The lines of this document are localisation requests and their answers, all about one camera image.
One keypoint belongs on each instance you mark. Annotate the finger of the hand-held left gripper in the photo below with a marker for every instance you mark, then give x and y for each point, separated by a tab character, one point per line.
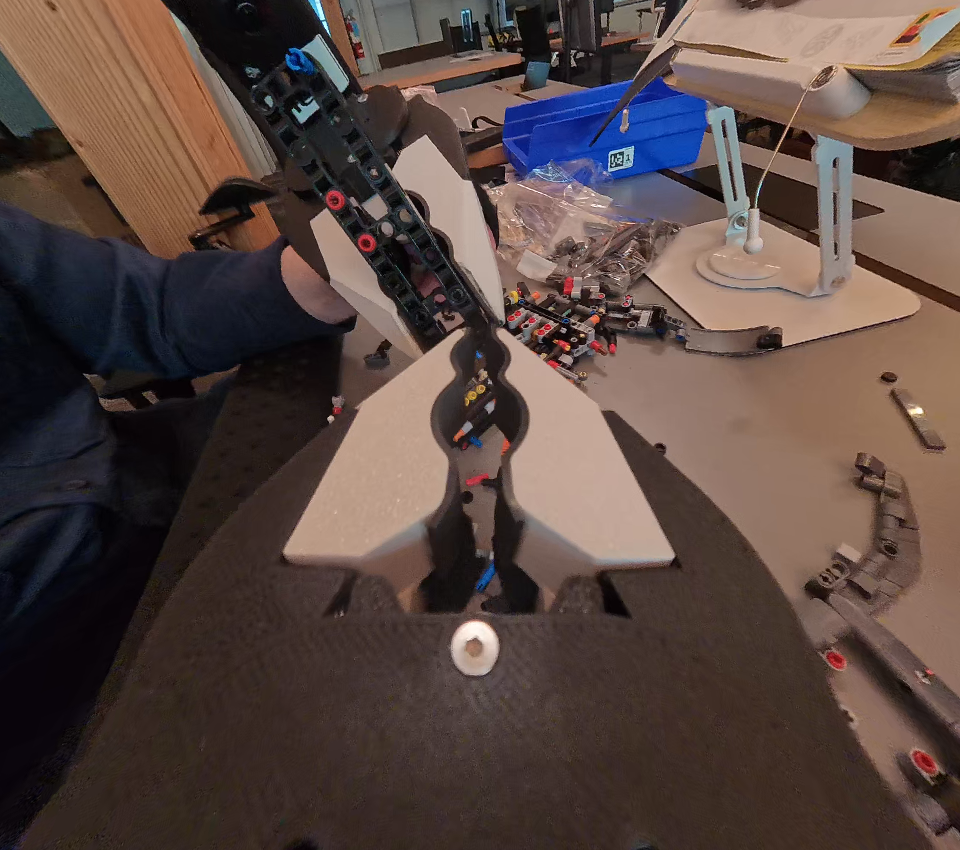
352	280
457	205

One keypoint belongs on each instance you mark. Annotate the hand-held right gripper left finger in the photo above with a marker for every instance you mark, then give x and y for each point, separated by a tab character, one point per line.
367	490

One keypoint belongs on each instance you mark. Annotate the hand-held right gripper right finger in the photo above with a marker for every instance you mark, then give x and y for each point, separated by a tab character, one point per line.
585	490

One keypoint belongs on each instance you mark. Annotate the blue lego pin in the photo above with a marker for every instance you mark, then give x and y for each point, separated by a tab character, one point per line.
298	60

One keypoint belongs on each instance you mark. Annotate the black lego frame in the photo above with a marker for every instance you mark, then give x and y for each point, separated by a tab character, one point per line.
311	149

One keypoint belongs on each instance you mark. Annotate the lego car chassis assembly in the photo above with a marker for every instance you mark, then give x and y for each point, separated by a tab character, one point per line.
555	325

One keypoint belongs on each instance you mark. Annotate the lego subassembly with curved panel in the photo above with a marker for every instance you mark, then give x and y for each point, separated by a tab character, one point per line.
720	340

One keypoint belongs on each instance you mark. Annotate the person's left forearm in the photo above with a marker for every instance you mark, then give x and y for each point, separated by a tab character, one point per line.
187	295

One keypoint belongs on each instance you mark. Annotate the clear bag of lego pieces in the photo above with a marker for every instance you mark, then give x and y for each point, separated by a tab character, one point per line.
600	243

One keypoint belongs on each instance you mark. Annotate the lego instruction booklet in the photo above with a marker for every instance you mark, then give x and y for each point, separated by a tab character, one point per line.
825	3

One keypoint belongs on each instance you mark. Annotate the person's left hand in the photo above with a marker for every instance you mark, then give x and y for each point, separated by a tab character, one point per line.
315	295

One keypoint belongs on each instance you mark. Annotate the black power adapter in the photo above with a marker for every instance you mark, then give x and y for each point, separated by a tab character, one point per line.
480	136

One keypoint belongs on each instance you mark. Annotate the plain blue plastic bin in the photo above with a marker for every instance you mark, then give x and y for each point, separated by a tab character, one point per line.
517	130

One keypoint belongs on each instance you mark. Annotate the black perforated mat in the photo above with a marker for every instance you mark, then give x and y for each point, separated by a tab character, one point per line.
277	400

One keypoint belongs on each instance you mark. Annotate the wooden desk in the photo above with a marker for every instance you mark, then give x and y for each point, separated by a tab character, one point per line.
435	70

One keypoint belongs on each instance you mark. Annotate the black chair armrest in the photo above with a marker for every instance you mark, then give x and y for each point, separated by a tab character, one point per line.
232	194

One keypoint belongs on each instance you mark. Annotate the red fire extinguisher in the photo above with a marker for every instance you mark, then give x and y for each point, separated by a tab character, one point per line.
354	40

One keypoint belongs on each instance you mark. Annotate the blue bin with tag label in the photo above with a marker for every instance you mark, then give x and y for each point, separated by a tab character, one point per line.
660	130

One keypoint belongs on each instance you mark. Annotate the white book stand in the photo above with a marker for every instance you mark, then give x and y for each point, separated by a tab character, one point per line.
825	310

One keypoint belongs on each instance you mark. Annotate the person's torso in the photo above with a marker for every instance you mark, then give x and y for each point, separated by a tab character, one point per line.
60	490

